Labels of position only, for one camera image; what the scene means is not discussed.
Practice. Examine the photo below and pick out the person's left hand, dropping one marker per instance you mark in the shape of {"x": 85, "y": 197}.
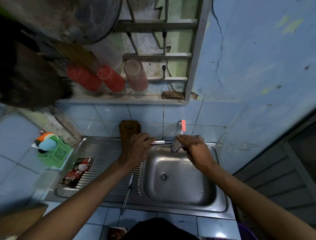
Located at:
{"x": 137, "y": 148}

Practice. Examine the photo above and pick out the person's right hand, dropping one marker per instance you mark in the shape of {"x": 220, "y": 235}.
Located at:
{"x": 198, "y": 154}

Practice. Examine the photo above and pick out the small wooden cutting board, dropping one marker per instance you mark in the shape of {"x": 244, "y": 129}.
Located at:
{"x": 128, "y": 133}

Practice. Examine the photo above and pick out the checked dishcloth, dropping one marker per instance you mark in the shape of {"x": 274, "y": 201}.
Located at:
{"x": 176, "y": 147}

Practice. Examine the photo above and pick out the steel kitchen knife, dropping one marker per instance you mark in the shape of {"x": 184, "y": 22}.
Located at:
{"x": 160, "y": 142}

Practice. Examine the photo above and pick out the knives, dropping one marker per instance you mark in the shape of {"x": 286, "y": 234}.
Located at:
{"x": 127, "y": 195}

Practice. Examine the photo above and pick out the person's left forearm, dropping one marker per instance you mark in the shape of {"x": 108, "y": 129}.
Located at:
{"x": 74, "y": 202}

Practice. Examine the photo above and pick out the person's right forearm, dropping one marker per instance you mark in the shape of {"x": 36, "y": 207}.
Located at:
{"x": 266, "y": 202}

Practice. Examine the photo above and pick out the person's black clothing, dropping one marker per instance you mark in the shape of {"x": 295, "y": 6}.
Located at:
{"x": 160, "y": 230}

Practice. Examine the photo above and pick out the stainless steel sink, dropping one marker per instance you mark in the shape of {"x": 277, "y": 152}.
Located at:
{"x": 182, "y": 183}

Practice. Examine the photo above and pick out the wooden scrub brush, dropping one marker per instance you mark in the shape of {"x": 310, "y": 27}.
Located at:
{"x": 172, "y": 95}

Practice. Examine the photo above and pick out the red black sachet pack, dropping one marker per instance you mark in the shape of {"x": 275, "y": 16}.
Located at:
{"x": 76, "y": 173}

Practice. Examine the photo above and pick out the red striped drinking glass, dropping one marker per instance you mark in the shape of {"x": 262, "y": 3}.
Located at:
{"x": 135, "y": 76}

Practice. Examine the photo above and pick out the red plastic cup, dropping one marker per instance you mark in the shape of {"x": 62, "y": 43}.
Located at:
{"x": 110, "y": 79}
{"x": 84, "y": 79}

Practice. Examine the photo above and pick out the green plastic basket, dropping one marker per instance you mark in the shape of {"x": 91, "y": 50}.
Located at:
{"x": 58, "y": 154}

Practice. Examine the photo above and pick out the grey slatted wooden door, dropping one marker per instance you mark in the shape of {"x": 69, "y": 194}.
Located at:
{"x": 276, "y": 190}

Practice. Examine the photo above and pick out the light blue plastic scoop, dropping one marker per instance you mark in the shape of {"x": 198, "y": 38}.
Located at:
{"x": 47, "y": 144}

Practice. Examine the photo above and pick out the purple plastic basket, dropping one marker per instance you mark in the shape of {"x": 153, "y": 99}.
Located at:
{"x": 247, "y": 232}

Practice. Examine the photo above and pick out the orange plastic utensil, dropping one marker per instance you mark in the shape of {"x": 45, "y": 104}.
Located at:
{"x": 44, "y": 136}

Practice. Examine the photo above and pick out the clear plastic container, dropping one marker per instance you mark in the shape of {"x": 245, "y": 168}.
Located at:
{"x": 47, "y": 179}

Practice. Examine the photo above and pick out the white plastic cup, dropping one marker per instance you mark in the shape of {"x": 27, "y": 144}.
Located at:
{"x": 106, "y": 53}

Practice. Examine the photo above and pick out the yellow plastic cup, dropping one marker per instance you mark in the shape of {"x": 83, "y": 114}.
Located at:
{"x": 76, "y": 55}

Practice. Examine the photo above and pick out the large dark brown wok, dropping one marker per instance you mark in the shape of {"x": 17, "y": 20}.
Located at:
{"x": 29, "y": 76}

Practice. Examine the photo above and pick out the wooden knife block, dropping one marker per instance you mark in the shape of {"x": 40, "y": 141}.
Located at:
{"x": 21, "y": 220}

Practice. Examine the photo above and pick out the dark round hanging pan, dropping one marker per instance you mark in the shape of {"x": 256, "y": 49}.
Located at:
{"x": 64, "y": 19}

